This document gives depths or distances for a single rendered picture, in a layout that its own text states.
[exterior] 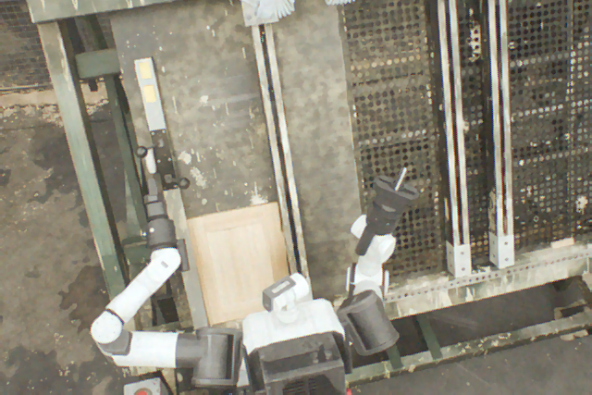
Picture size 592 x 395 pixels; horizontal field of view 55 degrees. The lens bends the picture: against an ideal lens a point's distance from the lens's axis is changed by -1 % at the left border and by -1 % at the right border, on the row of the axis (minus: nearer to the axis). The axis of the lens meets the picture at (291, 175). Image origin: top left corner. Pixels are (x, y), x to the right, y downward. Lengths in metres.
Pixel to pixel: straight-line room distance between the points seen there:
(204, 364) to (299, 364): 0.26
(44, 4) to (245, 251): 0.99
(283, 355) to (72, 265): 2.20
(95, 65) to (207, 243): 0.68
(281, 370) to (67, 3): 1.15
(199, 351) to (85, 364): 1.68
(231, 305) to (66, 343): 1.39
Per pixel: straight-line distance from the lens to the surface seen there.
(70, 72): 1.86
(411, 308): 2.24
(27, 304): 3.50
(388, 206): 1.58
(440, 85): 2.00
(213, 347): 1.58
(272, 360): 1.51
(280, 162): 1.91
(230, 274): 2.05
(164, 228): 1.73
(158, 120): 1.86
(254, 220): 1.98
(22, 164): 4.18
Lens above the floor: 2.79
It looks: 50 degrees down
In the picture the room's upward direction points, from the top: 3 degrees counter-clockwise
